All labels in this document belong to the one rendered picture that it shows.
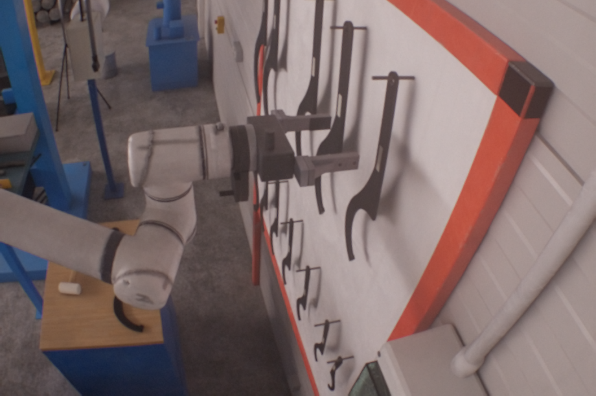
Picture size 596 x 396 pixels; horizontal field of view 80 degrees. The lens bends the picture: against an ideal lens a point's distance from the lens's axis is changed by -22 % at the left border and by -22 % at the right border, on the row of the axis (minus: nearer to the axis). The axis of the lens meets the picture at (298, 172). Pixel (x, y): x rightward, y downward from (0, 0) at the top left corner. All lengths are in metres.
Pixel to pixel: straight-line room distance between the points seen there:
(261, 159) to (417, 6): 0.35
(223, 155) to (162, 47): 4.26
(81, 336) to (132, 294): 1.31
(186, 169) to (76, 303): 1.46
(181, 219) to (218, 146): 0.14
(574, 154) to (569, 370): 0.28
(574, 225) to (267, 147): 0.44
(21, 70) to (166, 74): 2.44
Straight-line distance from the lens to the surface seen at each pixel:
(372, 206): 0.87
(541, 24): 0.57
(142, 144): 0.68
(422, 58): 0.74
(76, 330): 1.98
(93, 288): 2.08
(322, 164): 0.68
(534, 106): 0.54
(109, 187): 3.95
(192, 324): 2.98
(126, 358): 2.02
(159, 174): 0.68
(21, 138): 2.76
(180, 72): 5.04
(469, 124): 0.64
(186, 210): 0.75
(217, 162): 0.67
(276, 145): 0.68
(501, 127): 0.57
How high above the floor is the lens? 2.58
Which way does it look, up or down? 40 degrees down
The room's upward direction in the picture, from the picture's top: 7 degrees clockwise
